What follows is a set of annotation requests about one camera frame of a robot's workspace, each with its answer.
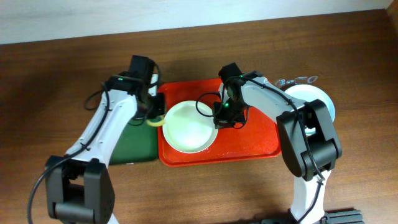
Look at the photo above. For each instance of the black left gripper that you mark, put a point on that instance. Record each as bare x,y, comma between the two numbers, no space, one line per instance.
158,106

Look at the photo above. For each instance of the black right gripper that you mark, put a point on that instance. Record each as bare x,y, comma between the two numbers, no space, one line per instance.
229,116

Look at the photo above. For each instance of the yellow green sponge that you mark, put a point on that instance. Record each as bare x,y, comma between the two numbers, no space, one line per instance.
157,121

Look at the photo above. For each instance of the cream white plate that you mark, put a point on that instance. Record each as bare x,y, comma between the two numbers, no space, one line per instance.
189,128

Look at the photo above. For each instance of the light blue plate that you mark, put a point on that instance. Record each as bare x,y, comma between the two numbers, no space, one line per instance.
310,93

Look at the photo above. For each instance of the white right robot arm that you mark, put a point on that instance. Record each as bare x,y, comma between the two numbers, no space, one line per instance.
307,136

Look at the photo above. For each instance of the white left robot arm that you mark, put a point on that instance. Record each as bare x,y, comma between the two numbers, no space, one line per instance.
78,185

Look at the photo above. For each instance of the dark green tray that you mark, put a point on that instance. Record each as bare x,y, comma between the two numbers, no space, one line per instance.
136,144

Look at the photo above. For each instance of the red plastic tray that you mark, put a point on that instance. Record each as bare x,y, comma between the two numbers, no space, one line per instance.
258,139

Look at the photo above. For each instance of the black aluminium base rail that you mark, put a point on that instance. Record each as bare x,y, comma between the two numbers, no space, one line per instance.
339,217

